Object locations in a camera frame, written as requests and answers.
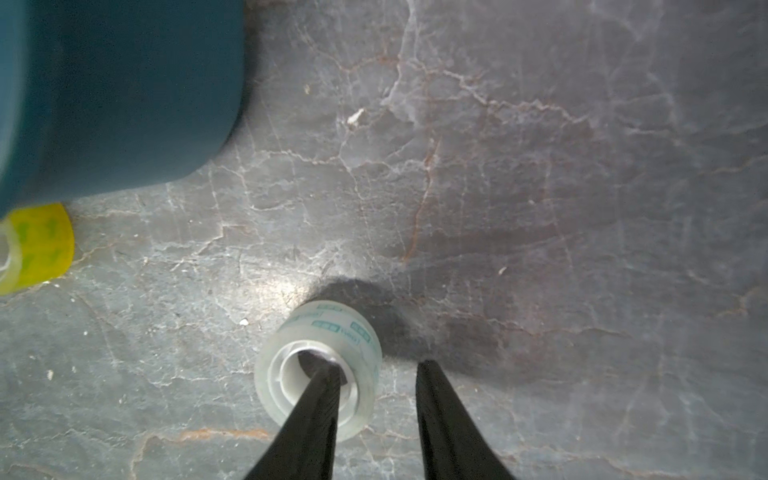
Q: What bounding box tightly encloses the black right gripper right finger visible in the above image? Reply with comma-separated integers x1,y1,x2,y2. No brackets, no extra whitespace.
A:
416,360,515,480

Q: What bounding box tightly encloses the teal plastic storage box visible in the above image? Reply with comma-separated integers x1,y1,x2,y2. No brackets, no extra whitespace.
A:
1,1,245,212

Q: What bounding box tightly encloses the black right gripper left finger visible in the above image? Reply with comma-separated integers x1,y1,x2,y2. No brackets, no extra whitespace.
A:
245,364,341,480

